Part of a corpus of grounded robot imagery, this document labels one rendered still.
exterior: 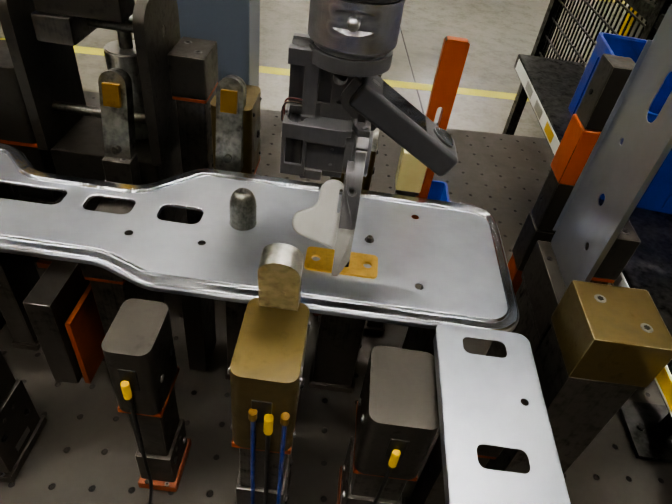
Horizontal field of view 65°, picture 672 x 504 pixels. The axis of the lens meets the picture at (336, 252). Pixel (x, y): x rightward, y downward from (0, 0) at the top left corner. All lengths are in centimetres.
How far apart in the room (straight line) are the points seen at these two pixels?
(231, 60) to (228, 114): 41
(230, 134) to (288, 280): 35
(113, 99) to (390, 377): 50
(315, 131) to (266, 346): 19
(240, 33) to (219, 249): 61
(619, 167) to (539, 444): 29
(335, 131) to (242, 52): 69
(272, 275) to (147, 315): 17
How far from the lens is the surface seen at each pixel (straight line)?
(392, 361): 55
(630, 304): 60
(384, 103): 47
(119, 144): 79
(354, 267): 60
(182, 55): 77
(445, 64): 70
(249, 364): 45
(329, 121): 48
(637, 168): 59
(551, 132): 96
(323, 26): 44
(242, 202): 62
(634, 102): 62
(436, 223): 70
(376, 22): 43
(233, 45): 114
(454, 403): 51
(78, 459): 83
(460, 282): 62
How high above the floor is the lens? 141
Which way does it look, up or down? 41 degrees down
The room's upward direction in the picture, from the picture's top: 9 degrees clockwise
